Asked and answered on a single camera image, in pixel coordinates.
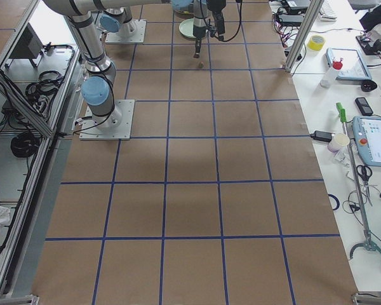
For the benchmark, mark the grey control box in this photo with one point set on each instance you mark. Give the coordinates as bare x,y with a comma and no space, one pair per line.
28,47

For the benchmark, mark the black handled scissors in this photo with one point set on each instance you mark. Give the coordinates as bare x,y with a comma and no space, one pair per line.
365,172

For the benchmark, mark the black phone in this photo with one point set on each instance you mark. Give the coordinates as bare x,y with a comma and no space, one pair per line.
363,106

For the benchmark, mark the white bottle red cap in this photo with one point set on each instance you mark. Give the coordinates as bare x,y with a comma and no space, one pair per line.
332,73

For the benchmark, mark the black power adapter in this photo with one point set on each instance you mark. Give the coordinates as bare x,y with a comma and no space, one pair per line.
321,136

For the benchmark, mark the yellow tape roll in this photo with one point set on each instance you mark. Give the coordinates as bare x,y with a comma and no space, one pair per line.
316,42

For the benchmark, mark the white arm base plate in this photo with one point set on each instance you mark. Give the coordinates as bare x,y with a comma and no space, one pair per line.
117,126
132,32

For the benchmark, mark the black power brick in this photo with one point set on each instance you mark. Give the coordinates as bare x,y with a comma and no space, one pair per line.
290,20

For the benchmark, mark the teach pendant with screen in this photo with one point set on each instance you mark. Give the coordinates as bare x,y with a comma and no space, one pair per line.
367,137

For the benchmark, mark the aluminium frame post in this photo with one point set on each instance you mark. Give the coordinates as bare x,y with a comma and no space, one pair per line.
303,31

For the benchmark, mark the light green plate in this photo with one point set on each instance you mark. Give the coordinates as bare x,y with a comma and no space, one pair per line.
186,28

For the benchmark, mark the long reach grabber tool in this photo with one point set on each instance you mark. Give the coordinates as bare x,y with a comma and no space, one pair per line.
367,244

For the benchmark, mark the white paper cup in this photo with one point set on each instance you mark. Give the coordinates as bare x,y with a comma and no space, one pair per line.
338,142

